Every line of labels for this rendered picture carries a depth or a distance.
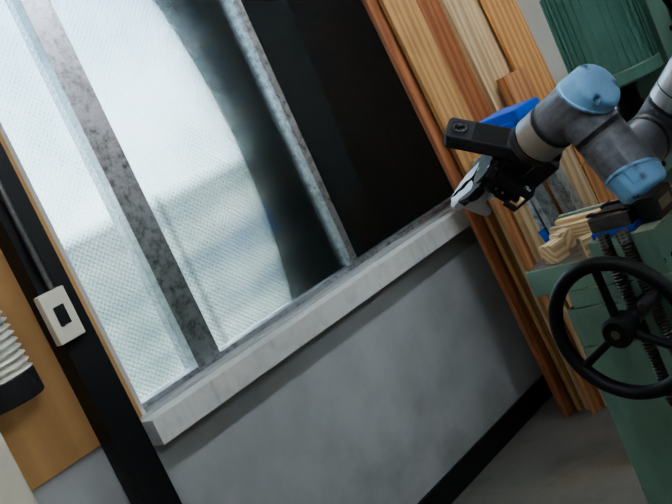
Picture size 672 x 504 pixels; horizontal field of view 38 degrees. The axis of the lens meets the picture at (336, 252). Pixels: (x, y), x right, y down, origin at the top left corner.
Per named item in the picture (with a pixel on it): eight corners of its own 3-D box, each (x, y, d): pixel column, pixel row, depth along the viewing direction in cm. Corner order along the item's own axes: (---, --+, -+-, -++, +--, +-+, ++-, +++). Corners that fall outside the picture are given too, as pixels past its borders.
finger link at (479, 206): (472, 233, 158) (503, 207, 151) (441, 216, 157) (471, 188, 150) (476, 219, 160) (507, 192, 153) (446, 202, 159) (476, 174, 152)
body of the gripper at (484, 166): (511, 215, 151) (557, 177, 141) (465, 188, 149) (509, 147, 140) (520, 181, 155) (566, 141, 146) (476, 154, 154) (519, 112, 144)
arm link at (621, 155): (688, 158, 135) (637, 98, 137) (657, 185, 128) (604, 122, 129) (647, 188, 141) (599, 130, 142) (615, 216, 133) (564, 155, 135)
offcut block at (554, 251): (558, 256, 208) (550, 239, 207) (570, 255, 205) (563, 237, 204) (546, 265, 206) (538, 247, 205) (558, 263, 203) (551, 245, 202)
